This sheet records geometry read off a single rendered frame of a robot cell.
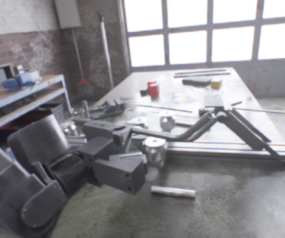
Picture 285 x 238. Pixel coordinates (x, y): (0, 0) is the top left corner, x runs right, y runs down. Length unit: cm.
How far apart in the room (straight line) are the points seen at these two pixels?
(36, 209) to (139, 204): 24
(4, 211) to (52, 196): 5
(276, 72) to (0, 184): 373
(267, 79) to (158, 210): 347
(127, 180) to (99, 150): 7
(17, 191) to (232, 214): 37
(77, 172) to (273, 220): 36
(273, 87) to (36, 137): 371
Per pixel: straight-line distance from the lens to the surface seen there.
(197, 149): 59
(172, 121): 65
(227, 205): 49
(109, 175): 34
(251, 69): 370
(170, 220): 45
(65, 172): 33
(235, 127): 54
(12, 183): 29
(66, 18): 391
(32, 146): 32
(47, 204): 30
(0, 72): 279
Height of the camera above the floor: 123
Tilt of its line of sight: 24 degrees down
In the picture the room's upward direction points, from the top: 6 degrees counter-clockwise
